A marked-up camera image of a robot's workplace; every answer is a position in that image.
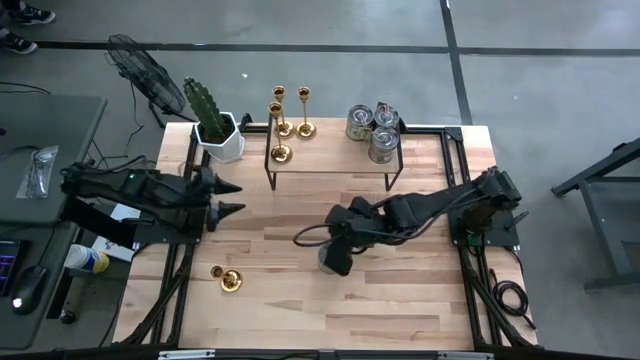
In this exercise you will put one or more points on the silver tin candle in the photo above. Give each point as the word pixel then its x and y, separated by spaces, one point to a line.
pixel 386 116
pixel 384 146
pixel 324 260
pixel 359 122

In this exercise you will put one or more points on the black aluminium table frame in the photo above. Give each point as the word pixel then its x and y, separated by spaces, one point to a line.
pixel 454 134

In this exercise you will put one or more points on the black caster wheel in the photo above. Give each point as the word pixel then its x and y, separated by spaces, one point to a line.
pixel 67 316

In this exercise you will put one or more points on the person's shoe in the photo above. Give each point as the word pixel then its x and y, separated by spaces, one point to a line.
pixel 17 40
pixel 32 12

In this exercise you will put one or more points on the black computer mouse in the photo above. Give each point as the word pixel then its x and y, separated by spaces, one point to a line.
pixel 27 287

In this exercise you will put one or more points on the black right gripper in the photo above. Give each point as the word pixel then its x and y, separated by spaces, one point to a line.
pixel 340 257

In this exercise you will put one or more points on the grey desk top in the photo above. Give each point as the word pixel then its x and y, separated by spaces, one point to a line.
pixel 50 125
pixel 35 330

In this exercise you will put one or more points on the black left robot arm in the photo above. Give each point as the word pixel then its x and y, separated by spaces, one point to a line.
pixel 125 187

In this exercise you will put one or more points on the white paper sheet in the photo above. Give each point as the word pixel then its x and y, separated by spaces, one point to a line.
pixel 124 214
pixel 112 248

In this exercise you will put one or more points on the gold candle stick holder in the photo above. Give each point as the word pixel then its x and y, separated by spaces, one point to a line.
pixel 306 131
pixel 281 154
pixel 231 281
pixel 285 130

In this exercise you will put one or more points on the white hexagonal plant pot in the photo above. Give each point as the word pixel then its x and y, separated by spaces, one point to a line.
pixel 227 150

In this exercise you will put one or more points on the white wipes canister yellow lid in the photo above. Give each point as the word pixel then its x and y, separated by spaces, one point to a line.
pixel 82 257

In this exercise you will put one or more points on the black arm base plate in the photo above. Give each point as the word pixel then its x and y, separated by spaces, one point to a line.
pixel 160 237
pixel 502 237

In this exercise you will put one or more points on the white bracket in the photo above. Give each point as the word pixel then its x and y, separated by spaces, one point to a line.
pixel 186 354
pixel 465 355

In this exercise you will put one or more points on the black floor fan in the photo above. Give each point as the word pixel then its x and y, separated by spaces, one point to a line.
pixel 145 75

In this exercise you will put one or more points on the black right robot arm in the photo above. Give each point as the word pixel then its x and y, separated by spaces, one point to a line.
pixel 430 202

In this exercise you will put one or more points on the clear plastic bag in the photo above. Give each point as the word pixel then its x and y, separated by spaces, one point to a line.
pixel 37 172

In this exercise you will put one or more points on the keyboard with lit keys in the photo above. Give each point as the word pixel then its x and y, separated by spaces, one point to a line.
pixel 7 265

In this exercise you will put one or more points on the wooden shelf black metal frame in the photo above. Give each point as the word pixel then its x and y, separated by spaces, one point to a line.
pixel 330 150

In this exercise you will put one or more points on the green cactus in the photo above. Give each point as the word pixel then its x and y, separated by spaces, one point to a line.
pixel 202 107

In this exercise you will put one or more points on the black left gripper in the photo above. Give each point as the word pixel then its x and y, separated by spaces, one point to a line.
pixel 206 200

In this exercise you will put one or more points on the black metal stand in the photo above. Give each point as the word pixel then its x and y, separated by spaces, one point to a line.
pixel 595 168

